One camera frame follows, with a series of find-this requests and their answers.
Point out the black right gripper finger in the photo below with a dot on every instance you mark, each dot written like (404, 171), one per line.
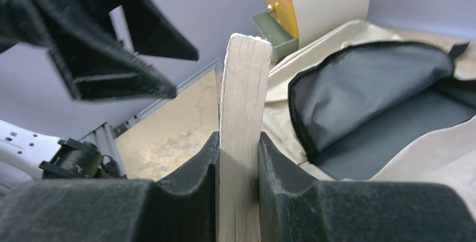
(152, 34)

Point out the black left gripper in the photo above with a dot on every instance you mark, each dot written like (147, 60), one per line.
(93, 64)

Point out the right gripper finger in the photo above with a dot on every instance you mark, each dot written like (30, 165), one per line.
(178, 207)
(295, 206)

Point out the purple paperback book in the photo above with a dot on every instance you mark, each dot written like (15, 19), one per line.
(242, 80)

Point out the beige canvas backpack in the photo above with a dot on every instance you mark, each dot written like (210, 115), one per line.
(362, 103)

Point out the round drawer cabinet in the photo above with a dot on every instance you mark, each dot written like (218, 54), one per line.
(292, 24)

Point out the aluminium side rail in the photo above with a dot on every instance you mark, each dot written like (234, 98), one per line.
(166, 134)

